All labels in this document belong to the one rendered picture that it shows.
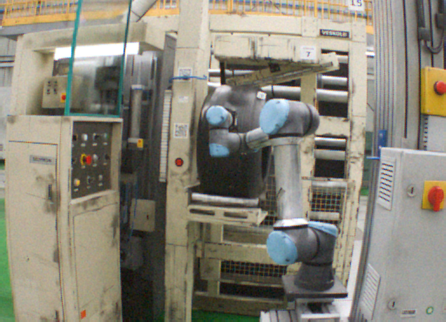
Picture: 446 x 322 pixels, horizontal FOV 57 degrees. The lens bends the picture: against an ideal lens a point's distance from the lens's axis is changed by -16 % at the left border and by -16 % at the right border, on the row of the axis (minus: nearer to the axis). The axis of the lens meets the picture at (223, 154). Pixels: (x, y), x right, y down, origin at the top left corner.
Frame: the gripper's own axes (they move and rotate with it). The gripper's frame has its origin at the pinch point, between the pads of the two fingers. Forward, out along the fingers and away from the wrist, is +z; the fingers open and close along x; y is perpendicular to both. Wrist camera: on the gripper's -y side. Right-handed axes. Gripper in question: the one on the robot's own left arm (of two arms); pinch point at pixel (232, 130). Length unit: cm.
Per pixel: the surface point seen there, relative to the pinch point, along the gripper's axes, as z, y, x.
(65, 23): 473, 228, 424
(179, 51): 17, 41, 35
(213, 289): 89, -97, 20
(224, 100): 6.6, 14.5, 6.5
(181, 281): 30, -80, 26
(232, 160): 2.9, -13.3, -0.6
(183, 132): 21.1, -0.8, 29.1
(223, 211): 15.2, -37.7, 3.6
